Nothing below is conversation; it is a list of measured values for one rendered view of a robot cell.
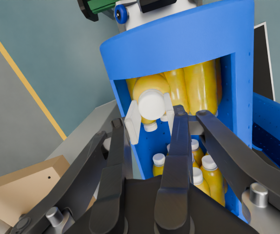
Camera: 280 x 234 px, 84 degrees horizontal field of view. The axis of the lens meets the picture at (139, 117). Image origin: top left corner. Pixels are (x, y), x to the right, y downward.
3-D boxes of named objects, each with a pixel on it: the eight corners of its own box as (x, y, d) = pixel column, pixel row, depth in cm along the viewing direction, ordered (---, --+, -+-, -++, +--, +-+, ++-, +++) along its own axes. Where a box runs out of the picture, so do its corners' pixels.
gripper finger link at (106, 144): (127, 149, 15) (99, 154, 16) (133, 125, 20) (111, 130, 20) (123, 135, 14) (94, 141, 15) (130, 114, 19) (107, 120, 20)
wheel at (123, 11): (123, 22, 41) (129, 20, 42) (118, 1, 39) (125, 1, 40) (116, 26, 45) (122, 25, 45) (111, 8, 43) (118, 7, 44)
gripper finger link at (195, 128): (176, 125, 14) (212, 119, 13) (171, 105, 18) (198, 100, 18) (179, 139, 14) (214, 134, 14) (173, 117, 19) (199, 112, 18)
